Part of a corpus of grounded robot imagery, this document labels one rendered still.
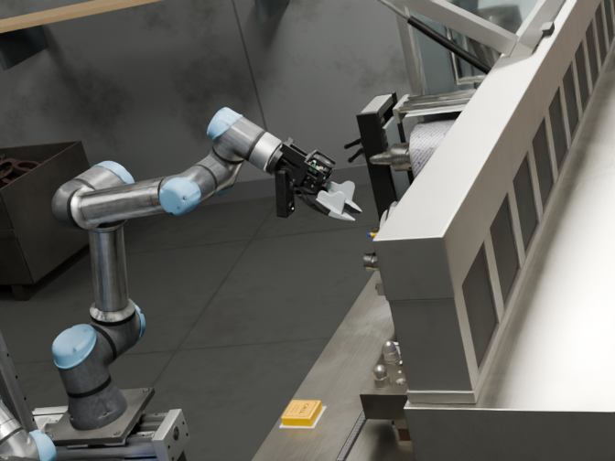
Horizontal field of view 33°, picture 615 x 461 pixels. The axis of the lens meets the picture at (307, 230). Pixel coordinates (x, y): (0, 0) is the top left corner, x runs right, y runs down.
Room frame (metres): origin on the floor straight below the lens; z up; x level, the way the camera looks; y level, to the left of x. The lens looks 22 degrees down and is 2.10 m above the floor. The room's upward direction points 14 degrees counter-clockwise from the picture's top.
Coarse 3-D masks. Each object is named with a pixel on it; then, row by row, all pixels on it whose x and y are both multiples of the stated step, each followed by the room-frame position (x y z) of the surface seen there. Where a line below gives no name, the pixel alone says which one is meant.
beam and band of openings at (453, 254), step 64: (576, 0) 1.94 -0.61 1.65; (512, 64) 1.60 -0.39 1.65; (576, 64) 1.88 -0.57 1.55; (512, 128) 1.35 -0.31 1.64; (576, 128) 1.79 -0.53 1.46; (448, 192) 1.13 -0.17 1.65; (512, 192) 1.30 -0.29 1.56; (384, 256) 1.04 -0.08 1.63; (448, 256) 1.01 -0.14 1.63; (512, 256) 1.27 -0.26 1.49; (448, 320) 1.02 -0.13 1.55; (448, 384) 1.02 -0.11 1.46
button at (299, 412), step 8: (288, 408) 1.96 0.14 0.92; (296, 408) 1.96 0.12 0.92; (304, 408) 1.95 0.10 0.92; (312, 408) 1.94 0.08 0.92; (320, 408) 1.96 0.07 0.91; (288, 416) 1.93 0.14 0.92; (296, 416) 1.92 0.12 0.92; (304, 416) 1.92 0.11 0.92; (312, 416) 1.92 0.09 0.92; (288, 424) 1.93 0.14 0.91; (296, 424) 1.92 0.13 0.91; (304, 424) 1.91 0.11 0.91; (312, 424) 1.91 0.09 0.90
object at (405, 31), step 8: (400, 8) 2.94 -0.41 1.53; (400, 16) 2.94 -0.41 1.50; (400, 24) 2.94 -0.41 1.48; (408, 24) 2.94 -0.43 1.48; (400, 32) 2.95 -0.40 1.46; (408, 32) 2.94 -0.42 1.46; (408, 40) 2.94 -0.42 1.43; (408, 48) 2.94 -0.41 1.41; (408, 56) 2.94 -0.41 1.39; (416, 56) 2.96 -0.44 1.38; (408, 64) 2.94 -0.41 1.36; (416, 64) 2.94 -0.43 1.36; (408, 72) 2.95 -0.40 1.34; (416, 72) 2.94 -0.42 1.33; (416, 80) 2.94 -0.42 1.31; (416, 88) 2.94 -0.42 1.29
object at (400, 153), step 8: (400, 144) 2.23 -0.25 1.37; (408, 144) 2.21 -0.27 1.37; (392, 152) 2.21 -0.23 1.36; (400, 152) 2.20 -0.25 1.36; (408, 152) 2.20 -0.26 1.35; (392, 160) 2.21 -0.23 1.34; (400, 160) 2.20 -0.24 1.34; (408, 160) 2.19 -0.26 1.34; (400, 168) 2.20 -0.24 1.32; (408, 168) 2.20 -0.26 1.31
